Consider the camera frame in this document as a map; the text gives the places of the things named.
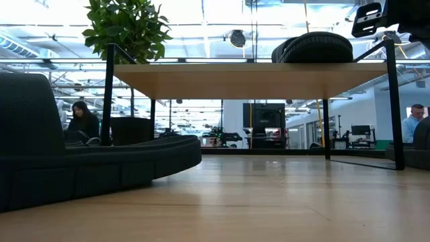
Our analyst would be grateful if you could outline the black background monitor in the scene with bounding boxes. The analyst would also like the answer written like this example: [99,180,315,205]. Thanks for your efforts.
[351,124,377,149]

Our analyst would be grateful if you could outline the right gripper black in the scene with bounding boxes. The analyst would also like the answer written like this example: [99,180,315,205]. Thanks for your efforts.
[351,0,430,43]

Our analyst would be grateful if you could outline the black round hanging device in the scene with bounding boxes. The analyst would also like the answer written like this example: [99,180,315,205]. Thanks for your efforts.
[229,29,247,49]
[382,30,402,44]

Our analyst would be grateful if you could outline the person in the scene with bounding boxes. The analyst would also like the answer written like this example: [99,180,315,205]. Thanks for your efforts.
[67,100,101,145]
[402,103,426,144]

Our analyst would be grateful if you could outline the green leafy plant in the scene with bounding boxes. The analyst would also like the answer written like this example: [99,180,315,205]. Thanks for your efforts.
[82,0,173,118]

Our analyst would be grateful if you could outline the black metal table frame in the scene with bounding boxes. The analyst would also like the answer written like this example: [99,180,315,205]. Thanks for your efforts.
[201,147,387,159]

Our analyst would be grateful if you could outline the black background robot arms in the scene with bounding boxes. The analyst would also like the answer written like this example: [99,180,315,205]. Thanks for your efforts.
[201,129,243,149]

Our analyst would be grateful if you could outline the wooden shelf black metal legs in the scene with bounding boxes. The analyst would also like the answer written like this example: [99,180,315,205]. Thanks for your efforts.
[100,39,406,171]

